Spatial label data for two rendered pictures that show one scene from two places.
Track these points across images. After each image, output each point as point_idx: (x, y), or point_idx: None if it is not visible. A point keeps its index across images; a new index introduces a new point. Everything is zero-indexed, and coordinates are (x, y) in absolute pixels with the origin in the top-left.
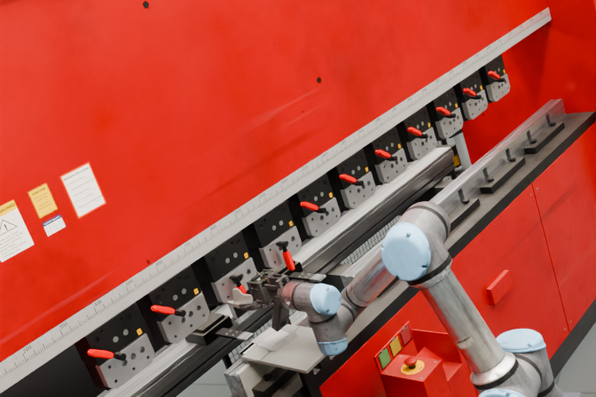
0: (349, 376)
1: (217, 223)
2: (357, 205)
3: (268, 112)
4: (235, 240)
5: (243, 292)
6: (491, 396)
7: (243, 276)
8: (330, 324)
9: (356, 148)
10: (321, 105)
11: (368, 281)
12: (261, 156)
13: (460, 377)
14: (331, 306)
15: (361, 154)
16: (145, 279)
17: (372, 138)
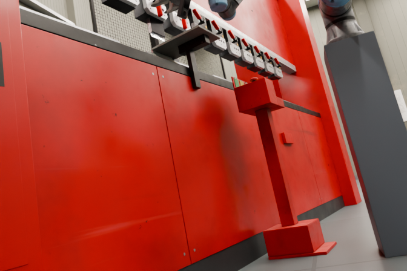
0: (214, 92)
1: None
2: (218, 45)
3: None
4: None
5: (160, 6)
6: None
7: None
8: None
9: (218, 23)
10: None
11: None
12: None
13: (282, 104)
14: None
15: (220, 28)
16: None
17: (226, 28)
